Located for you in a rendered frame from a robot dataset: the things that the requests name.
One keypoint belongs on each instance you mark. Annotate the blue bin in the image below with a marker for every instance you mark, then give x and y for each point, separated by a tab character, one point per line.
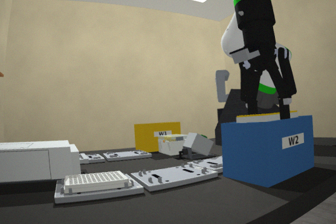
267	153

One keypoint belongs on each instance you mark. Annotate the yellow waste bin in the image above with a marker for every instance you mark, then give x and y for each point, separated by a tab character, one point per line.
146	135

